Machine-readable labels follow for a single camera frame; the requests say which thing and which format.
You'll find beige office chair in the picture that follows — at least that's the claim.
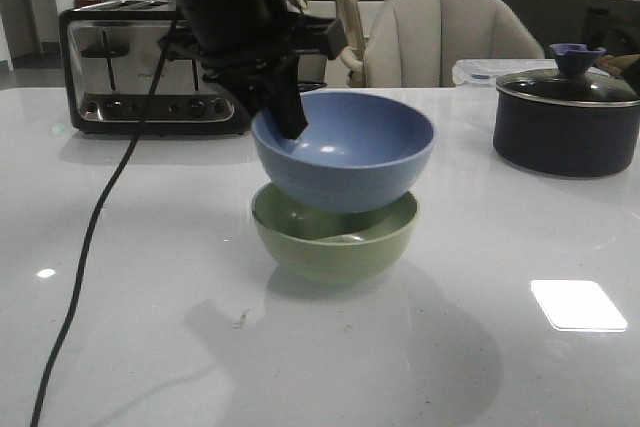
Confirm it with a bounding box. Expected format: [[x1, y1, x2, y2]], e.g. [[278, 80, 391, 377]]
[[334, 0, 366, 88]]

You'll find beige armchair right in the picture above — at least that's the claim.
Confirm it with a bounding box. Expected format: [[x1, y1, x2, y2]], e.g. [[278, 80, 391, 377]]
[[363, 0, 544, 88]]

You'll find black and chrome toaster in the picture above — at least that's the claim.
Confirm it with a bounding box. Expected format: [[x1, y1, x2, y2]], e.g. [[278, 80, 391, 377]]
[[58, 0, 251, 135]]

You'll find dark blue pot with lid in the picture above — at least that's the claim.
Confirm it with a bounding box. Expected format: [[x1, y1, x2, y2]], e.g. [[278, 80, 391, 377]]
[[493, 43, 639, 177]]

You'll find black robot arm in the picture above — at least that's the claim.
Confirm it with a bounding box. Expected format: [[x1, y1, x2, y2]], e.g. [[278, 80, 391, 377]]
[[175, 0, 347, 139]]

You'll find red box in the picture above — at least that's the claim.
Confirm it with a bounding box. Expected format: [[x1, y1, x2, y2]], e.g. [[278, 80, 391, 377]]
[[73, 0, 100, 9]]

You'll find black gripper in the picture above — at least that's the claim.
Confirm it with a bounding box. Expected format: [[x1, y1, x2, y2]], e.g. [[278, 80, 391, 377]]
[[159, 16, 346, 139]]

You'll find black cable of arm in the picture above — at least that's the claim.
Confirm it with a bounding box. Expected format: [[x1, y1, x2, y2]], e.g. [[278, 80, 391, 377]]
[[29, 16, 181, 427]]

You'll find blue bowl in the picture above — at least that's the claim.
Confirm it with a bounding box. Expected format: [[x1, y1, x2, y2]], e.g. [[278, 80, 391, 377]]
[[252, 91, 435, 213]]

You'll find clear plastic container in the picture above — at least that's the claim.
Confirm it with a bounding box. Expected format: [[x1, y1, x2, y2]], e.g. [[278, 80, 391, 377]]
[[451, 59, 556, 88]]

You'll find green bowl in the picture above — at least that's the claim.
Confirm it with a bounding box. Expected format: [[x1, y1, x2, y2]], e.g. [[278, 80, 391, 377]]
[[251, 183, 419, 285]]

